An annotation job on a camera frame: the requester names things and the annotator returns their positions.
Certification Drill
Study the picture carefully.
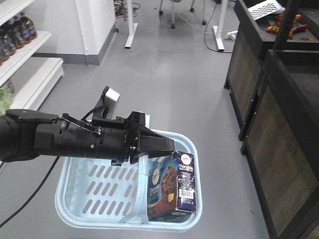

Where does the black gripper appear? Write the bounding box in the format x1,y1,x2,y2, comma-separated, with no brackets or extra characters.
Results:
91,112,174,166

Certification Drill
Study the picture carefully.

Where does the blue chocolate cookie box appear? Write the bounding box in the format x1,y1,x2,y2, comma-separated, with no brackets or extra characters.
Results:
147,150,196,222

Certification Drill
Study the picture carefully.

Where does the light blue plastic basket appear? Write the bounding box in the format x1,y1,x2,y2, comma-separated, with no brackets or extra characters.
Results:
54,114,203,232

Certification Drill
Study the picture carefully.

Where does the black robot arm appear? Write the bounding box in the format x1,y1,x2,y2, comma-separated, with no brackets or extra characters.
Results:
0,109,175,166

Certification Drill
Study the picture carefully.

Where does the white desk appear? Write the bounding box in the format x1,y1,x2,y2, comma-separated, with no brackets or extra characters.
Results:
124,0,228,53

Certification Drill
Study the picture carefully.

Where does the white supermarket shelf unit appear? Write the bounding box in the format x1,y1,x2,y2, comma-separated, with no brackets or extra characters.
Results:
0,0,65,115

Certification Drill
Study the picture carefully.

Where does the black wooden display stand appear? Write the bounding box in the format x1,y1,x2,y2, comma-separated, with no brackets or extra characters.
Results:
224,0,319,140

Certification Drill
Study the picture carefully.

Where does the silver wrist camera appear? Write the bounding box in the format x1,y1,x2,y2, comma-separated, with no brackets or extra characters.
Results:
93,86,120,120

